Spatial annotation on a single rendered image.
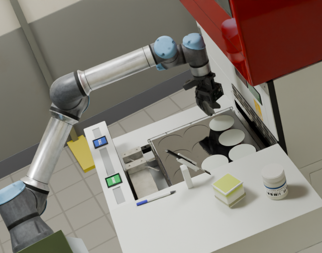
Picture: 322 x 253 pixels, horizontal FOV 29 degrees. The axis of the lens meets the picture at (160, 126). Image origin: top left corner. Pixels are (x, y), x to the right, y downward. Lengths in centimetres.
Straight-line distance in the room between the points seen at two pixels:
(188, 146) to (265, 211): 55
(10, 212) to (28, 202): 7
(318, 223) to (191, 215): 39
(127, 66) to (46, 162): 47
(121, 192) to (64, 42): 192
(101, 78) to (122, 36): 194
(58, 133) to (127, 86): 199
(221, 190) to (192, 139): 50
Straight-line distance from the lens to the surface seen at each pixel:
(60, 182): 402
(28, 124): 416
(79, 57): 406
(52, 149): 232
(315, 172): 236
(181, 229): 200
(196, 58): 231
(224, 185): 200
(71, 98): 221
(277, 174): 195
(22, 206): 219
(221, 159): 231
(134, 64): 217
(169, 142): 246
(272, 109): 213
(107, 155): 242
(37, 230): 217
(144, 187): 233
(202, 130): 247
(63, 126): 232
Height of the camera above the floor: 236
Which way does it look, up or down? 35 degrees down
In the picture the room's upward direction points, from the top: 19 degrees counter-clockwise
